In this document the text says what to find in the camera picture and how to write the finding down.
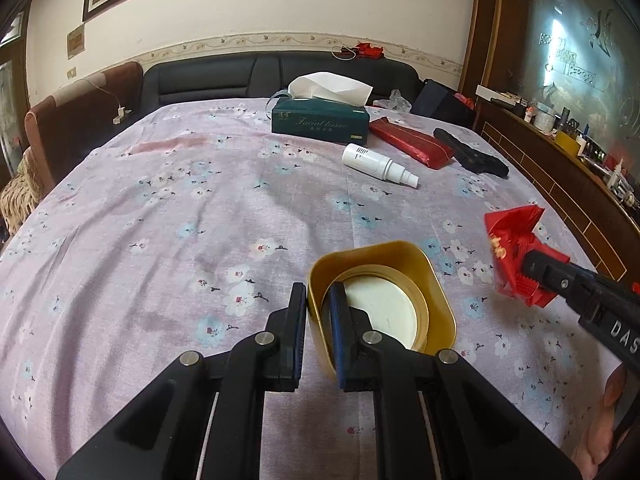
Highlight red wrapper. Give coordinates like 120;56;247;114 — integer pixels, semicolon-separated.
484;205;570;308

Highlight gold square lid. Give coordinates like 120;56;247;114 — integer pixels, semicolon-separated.
308;240;457;378

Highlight person's right hand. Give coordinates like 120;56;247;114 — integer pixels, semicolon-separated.
572;364;626;480

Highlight wooden sideboard cabinet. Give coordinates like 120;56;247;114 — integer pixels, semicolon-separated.
473;100;640;286

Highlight yellow box on sideboard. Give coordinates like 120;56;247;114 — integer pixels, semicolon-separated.
554;131;582;157

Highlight white jar on sideboard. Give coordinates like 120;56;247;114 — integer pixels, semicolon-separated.
533;110;555;133

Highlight floral purple tablecloth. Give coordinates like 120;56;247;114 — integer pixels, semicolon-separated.
1;99;618;479

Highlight red leather pouch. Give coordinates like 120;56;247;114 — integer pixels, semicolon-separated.
369;117;454;170

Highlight frosted glass panel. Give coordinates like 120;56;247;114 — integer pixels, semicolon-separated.
514;0;639;170

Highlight white spray bottle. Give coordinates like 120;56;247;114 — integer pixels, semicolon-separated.
342;143;419;188

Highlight clear plastic bag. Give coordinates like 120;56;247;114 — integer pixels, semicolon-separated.
373;89;412;113

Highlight green tissue box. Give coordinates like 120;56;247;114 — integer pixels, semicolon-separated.
269;72;373;145

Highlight white charger plug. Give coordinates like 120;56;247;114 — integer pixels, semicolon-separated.
113;106;131;125

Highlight red ornament on sofa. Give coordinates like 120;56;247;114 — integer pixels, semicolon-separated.
355;42;384;60

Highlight brown armchair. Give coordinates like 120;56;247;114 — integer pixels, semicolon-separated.
24;62;143;193

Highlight black leather sofa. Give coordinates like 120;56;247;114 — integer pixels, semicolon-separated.
140;51;423;114

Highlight small gold wall plaque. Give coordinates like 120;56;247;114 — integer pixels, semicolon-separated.
67;27;85;60

